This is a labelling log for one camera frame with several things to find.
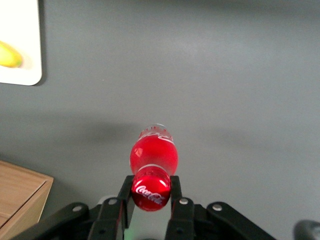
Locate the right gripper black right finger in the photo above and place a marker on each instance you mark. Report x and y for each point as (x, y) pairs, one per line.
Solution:
(181, 220)

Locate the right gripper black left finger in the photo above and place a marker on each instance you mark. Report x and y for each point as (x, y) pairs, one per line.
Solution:
(110, 217)

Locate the red coke bottle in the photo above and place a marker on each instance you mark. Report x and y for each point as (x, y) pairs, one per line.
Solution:
(153, 155)

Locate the cream plastic tray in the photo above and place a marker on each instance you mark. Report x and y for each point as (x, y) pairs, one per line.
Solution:
(20, 25)

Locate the wooden drawer cabinet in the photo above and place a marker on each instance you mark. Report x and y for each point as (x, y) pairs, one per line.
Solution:
(20, 190)

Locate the yellow toy lemon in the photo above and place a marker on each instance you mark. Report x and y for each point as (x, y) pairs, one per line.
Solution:
(8, 56)

